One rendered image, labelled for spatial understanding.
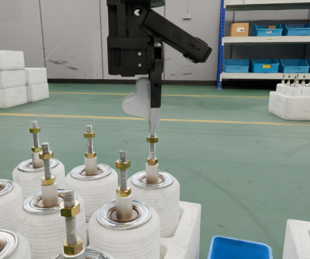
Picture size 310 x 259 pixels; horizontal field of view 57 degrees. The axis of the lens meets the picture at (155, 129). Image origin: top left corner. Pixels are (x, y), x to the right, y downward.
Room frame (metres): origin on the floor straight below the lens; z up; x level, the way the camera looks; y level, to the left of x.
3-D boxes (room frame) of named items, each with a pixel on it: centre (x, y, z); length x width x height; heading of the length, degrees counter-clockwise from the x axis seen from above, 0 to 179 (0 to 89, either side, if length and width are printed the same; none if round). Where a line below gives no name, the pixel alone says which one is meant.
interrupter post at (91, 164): (0.49, 0.12, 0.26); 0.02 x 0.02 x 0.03
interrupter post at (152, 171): (0.46, 0.00, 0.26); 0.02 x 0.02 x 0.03
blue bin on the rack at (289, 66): (4.58, -2.15, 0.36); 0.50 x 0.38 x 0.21; 171
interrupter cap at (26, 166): (0.53, 0.23, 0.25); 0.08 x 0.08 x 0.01
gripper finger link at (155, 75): (0.44, 0.00, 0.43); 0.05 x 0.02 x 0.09; 4
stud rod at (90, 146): (0.49, 0.12, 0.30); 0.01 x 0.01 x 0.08
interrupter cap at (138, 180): (0.46, 0.00, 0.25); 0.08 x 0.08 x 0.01
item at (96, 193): (0.49, 0.12, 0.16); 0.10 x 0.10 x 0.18
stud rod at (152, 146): (0.46, 0.00, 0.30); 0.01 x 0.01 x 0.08
